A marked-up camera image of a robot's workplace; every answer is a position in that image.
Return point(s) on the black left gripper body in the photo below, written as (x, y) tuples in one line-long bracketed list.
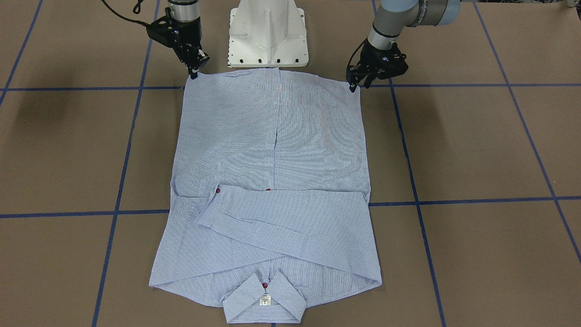
[(370, 59)]

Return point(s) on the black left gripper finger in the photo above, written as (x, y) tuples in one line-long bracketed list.
[(353, 84)]

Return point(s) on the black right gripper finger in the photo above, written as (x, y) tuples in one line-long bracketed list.
[(193, 71)]

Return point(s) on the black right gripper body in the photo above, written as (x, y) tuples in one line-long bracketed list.
[(189, 36)]

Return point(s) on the light blue striped shirt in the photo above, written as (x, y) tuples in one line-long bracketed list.
[(269, 197)]

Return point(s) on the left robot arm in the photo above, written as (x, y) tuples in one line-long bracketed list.
[(394, 15)]

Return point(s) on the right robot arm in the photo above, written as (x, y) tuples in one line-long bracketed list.
[(184, 10)]

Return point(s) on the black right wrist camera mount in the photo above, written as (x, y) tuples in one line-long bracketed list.
[(162, 31)]

